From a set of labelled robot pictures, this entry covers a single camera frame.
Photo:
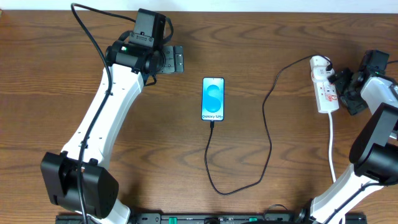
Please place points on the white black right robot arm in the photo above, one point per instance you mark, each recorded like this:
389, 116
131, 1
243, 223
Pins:
373, 160

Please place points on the white power strip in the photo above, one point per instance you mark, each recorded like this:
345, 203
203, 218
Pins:
325, 92

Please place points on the blue Galaxy smartphone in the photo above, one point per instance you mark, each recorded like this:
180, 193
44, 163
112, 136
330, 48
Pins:
212, 100

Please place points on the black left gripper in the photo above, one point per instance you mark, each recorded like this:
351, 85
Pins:
175, 59

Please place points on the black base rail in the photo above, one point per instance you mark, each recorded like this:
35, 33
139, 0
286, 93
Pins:
155, 218

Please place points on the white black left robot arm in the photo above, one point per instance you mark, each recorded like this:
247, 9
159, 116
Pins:
77, 178

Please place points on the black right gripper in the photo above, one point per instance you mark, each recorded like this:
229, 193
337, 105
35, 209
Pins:
343, 86

